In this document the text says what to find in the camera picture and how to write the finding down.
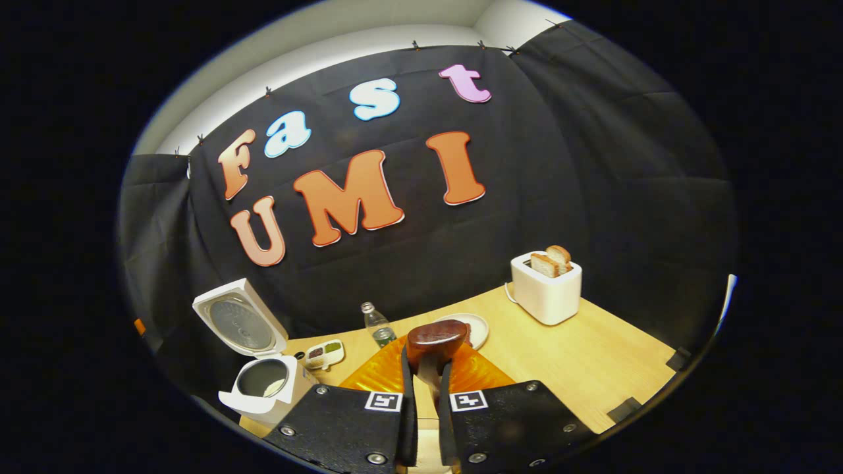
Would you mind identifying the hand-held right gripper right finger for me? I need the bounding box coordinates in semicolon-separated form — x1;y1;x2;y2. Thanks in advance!
438;341;597;473

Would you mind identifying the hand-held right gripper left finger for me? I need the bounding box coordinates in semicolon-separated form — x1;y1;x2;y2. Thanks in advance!
263;336;419;473

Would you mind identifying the white rice cooker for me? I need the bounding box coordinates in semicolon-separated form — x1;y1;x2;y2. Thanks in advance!
192;278;317;425

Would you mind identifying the brown wooden spoon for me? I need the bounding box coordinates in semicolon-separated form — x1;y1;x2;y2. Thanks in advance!
405;320;470;409

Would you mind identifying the white seasoning tray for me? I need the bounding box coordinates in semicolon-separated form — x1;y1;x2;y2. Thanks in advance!
304;339;346;371

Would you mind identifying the white round plate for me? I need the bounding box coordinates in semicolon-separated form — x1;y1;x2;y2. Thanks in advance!
435;313;490;351

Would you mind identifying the clear plastic bottle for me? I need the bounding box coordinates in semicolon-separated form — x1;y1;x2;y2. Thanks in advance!
361;302;397;348

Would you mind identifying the white toaster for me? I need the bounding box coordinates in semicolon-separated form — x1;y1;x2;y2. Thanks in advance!
510;250;583;326

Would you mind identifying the black backdrop cloth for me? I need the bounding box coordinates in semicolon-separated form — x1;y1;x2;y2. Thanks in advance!
117;20;738;396

